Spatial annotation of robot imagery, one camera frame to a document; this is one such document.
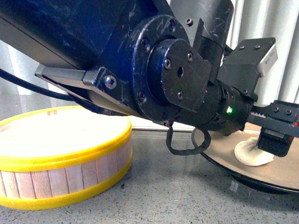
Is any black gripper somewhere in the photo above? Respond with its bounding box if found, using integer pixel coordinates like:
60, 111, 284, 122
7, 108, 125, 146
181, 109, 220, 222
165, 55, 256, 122
205, 82, 299, 157

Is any white steamed bun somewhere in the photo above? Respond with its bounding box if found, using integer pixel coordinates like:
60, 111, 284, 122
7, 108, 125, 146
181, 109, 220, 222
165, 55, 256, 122
234, 137, 274, 167

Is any beige plate with black rim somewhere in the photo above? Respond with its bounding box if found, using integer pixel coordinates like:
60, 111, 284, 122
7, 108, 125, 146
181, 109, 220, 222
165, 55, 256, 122
202, 123, 299, 193

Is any cream plastic tray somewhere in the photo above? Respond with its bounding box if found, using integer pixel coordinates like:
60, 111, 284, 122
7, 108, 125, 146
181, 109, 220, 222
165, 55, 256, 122
129, 116, 194, 132

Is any grey pleated curtain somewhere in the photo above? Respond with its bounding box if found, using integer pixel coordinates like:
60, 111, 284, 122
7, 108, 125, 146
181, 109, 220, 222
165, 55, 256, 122
0, 0, 299, 119

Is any yellow rimmed bamboo steamer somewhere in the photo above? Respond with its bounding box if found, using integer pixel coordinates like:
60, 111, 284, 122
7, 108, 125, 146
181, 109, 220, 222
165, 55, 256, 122
0, 106, 133, 210

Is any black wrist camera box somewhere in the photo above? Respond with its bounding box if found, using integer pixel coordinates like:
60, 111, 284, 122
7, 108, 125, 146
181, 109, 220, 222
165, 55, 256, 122
218, 37, 278, 101

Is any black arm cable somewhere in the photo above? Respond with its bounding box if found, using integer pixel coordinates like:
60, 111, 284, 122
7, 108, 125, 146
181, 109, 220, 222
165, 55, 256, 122
0, 68, 212, 156

